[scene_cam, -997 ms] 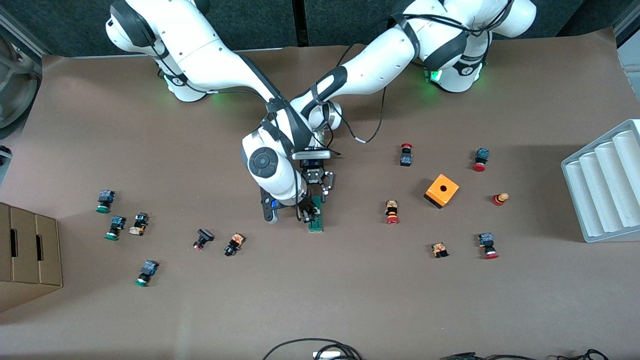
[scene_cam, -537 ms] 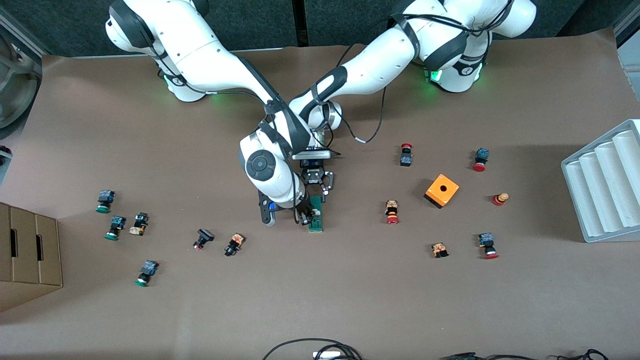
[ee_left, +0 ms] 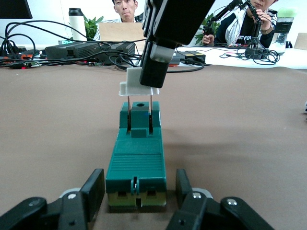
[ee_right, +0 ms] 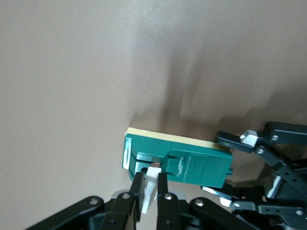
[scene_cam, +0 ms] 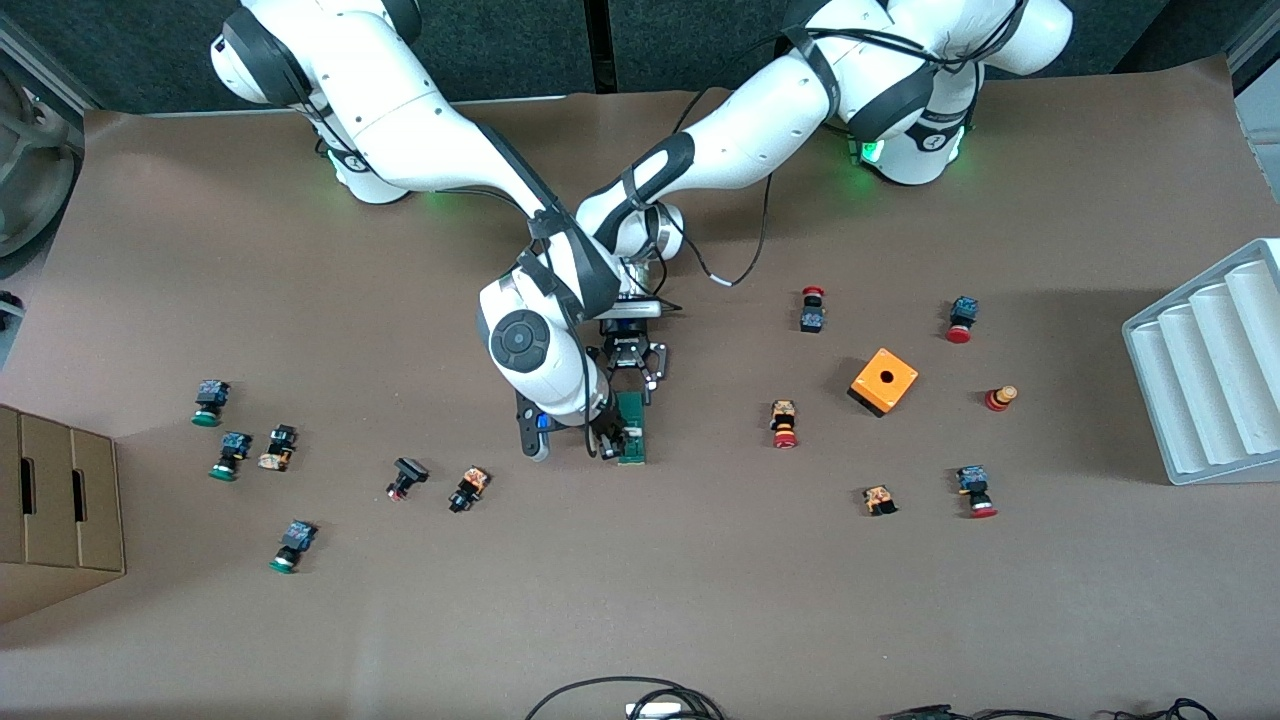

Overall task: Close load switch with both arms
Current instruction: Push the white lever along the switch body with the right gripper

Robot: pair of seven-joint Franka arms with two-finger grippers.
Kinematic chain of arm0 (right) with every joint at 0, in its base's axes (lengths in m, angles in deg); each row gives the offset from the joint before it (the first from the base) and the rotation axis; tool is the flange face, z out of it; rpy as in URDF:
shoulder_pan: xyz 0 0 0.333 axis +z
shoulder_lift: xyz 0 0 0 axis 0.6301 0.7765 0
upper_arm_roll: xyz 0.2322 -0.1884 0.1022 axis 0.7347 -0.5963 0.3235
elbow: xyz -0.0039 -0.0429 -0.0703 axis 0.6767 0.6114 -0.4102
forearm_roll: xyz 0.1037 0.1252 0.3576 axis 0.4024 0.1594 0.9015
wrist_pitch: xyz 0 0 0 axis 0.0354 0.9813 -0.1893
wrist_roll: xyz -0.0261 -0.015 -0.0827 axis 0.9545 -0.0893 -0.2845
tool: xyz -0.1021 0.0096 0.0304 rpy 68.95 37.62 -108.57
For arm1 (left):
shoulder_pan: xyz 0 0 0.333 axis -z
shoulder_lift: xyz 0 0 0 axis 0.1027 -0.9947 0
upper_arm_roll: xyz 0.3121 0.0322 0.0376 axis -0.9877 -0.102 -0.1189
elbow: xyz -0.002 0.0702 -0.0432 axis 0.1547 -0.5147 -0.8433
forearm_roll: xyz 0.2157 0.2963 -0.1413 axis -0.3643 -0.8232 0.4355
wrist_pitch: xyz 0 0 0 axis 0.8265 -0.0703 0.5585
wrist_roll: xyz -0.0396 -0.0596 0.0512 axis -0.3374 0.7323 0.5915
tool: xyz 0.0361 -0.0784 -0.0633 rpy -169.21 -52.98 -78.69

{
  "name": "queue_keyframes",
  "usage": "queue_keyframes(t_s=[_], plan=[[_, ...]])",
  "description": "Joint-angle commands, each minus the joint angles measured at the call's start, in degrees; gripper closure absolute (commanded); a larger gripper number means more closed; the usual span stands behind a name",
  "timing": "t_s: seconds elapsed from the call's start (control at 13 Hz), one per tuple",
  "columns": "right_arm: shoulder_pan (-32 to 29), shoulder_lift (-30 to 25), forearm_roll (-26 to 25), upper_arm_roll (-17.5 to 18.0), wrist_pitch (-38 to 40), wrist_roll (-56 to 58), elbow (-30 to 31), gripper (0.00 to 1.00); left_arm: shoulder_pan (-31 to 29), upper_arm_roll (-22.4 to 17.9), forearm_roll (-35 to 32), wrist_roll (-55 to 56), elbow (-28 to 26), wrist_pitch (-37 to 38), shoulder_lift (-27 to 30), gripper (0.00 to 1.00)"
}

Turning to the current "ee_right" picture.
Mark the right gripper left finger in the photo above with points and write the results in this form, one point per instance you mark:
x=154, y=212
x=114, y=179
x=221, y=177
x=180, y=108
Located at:
x=120, y=210

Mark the green load switch white lever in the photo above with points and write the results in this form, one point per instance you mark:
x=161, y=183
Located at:
x=201, y=167

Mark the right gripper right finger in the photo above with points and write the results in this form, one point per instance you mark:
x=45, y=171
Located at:
x=177, y=213

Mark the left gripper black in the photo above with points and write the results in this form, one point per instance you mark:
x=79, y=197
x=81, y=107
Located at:
x=287, y=197

